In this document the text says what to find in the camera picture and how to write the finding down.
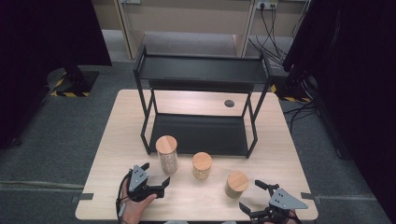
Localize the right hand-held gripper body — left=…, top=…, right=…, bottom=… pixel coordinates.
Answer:
left=248, top=183, right=310, bottom=224

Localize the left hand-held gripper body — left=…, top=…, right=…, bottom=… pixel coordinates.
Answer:
left=125, top=163, right=165, bottom=203

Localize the short glass jar wooden lid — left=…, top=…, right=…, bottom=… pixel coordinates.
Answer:
left=224, top=171, right=250, bottom=200

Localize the tall glass jar wooden lid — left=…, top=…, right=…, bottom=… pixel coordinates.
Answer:
left=155, top=134, right=179, bottom=175

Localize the medium glass jar wooden lid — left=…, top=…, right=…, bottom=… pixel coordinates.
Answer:
left=191, top=151, right=214, bottom=181

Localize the black two-tier metal rack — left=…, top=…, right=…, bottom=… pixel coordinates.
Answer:
left=133, top=43, right=276, bottom=160

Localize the person's right hand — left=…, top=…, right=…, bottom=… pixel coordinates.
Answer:
left=264, top=209, right=302, bottom=224

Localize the person's left hand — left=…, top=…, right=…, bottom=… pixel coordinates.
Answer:
left=120, top=178, right=158, bottom=224

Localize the stand base with striped tape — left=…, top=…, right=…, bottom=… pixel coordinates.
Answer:
left=46, top=66, right=100, bottom=98
left=270, top=69, right=316, bottom=104

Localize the black curtain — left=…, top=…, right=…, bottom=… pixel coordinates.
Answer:
left=0, top=0, right=112, bottom=150
left=282, top=0, right=396, bottom=224

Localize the beige wooden cabinet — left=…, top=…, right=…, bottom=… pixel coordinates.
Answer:
left=92, top=0, right=312, bottom=60

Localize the left hand-held gripper black cable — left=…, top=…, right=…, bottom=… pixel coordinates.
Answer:
left=115, top=169, right=134, bottom=224

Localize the bundle of black floor cables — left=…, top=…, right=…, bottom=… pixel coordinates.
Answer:
left=247, top=3, right=318, bottom=132

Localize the white wall socket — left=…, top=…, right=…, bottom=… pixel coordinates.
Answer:
left=256, top=0, right=279, bottom=10

